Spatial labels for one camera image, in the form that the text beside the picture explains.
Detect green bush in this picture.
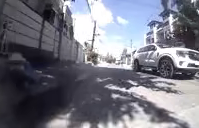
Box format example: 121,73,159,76
85,49,102,66

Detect thin utility pole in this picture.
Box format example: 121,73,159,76
129,38,134,56

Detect grey concrete road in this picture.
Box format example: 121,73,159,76
16,61,199,128

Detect white car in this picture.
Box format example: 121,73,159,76
131,43,199,80

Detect white multi-storey building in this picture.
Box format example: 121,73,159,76
144,8,180,46

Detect dark building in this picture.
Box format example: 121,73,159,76
21,0,75,38

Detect grey concrete pavement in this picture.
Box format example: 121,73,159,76
0,61,88,128

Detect dark green tree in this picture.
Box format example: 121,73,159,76
160,0,199,68

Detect overhead wires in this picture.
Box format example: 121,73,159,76
84,0,96,19

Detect grey slatted wall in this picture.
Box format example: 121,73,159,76
0,0,86,64

